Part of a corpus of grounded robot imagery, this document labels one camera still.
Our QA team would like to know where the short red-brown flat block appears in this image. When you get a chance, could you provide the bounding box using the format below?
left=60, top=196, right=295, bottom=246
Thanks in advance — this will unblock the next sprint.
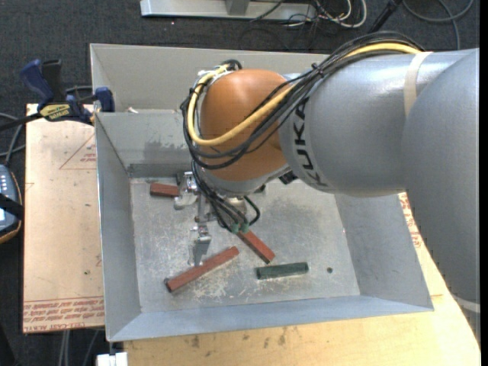
left=149, top=181, right=181, bottom=199

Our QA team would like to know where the long red-brown flat block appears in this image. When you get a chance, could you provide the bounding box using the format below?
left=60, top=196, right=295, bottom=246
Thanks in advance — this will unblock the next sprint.
left=164, top=246, right=240, bottom=294

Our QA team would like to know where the dark green flat block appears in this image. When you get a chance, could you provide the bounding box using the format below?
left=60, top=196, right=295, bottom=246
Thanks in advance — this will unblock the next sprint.
left=255, top=262, right=310, bottom=281

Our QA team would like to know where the grey metal bin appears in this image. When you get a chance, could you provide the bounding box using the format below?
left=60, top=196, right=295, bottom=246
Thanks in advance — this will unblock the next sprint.
left=89, top=43, right=435, bottom=343

